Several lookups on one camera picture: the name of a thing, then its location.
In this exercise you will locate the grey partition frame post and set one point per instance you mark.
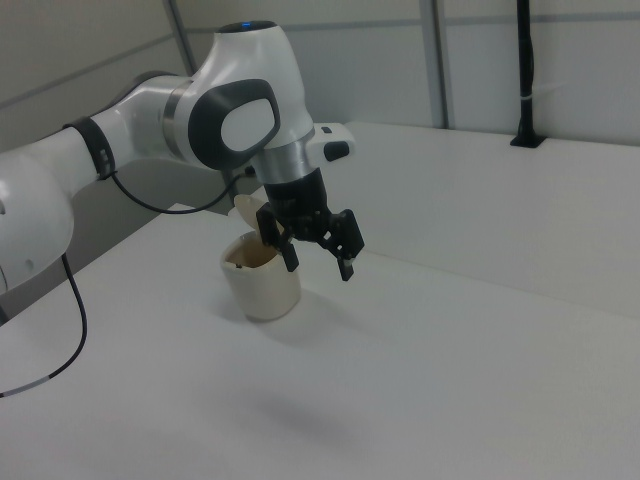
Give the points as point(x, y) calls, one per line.
point(181, 30)
point(442, 65)

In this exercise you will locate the black pole with base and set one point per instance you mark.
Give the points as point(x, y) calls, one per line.
point(527, 75)

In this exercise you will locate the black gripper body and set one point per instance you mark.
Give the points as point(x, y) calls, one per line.
point(297, 200)

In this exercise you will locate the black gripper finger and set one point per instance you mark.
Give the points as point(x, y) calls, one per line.
point(350, 237)
point(267, 227)

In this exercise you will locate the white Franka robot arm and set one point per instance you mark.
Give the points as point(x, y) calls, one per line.
point(125, 120)

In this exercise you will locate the small white trash can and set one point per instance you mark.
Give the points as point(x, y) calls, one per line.
point(265, 290)

